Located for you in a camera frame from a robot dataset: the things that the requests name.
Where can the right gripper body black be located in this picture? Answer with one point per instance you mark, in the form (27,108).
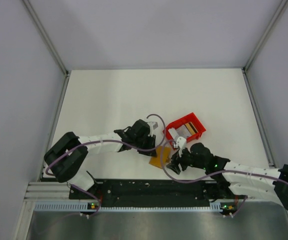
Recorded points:
(185,160)

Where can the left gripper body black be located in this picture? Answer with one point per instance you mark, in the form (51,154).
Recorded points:
(145,142)

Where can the yellow leather card holder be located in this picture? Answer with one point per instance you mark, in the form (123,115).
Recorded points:
(162,158)

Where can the red plastic card bin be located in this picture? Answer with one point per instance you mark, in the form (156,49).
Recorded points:
(187,118)

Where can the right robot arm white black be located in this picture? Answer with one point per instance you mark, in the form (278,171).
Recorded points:
(233,178)

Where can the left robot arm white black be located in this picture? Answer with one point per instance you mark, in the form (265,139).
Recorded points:
(67,157)

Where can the stack of cards in bin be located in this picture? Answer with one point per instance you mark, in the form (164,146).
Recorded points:
(186,130)

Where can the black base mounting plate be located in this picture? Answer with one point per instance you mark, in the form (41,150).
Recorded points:
(152,193)

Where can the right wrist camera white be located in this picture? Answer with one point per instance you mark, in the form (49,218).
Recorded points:
(179,143)

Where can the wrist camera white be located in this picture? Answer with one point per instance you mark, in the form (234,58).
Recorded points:
(179,143)
(152,125)

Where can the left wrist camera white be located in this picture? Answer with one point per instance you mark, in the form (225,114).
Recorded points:
(152,125)

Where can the aluminium frame rail front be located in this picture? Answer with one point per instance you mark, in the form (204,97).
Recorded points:
(46,191)

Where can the grey slotted cable duct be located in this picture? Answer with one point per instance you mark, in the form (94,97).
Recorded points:
(85,207)

